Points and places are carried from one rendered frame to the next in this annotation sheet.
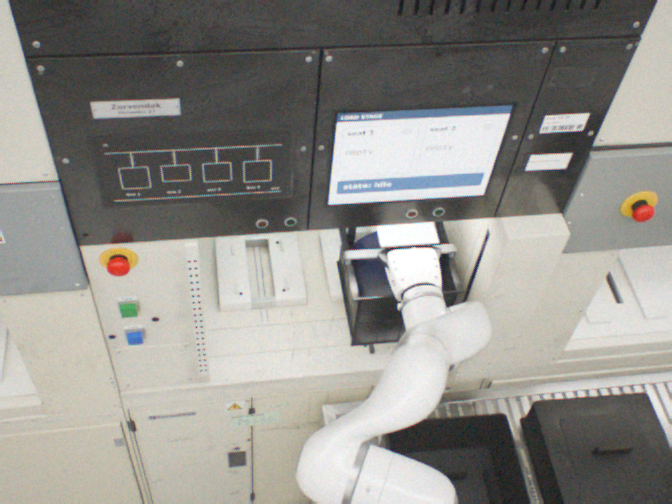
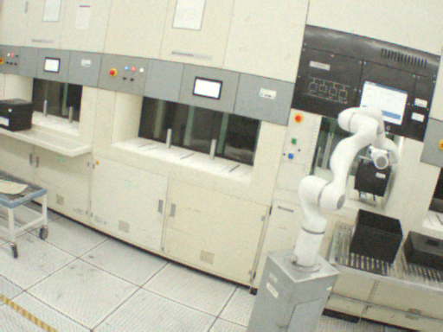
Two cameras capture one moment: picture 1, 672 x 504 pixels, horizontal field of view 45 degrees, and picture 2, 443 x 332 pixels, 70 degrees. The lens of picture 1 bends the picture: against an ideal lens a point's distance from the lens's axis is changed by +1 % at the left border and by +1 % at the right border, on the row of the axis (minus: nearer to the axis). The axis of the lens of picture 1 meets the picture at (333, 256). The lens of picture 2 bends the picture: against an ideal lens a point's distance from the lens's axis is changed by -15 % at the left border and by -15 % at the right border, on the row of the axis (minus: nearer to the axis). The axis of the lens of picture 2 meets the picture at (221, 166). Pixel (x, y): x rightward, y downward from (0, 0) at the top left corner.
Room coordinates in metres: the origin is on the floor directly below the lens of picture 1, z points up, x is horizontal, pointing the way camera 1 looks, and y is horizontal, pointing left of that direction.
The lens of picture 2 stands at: (-1.32, -0.46, 1.62)
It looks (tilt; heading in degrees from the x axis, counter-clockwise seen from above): 16 degrees down; 32
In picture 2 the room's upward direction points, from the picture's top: 10 degrees clockwise
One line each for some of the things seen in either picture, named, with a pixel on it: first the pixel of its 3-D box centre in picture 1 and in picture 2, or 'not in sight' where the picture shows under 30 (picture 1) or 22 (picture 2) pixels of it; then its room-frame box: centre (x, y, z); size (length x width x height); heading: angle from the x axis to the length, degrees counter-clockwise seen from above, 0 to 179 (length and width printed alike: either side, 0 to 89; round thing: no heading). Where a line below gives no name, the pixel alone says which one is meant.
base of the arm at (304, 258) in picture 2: not in sight; (307, 245); (0.24, -0.05, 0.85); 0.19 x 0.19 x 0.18
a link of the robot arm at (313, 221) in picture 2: not in sight; (313, 202); (0.25, -0.02, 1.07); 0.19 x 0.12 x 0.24; 76
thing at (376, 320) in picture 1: (395, 274); (372, 172); (1.08, -0.14, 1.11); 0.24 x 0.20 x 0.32; 104
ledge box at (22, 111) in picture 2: not in sight; (15, 114); (0.12, 2.75, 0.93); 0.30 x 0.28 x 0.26; 101
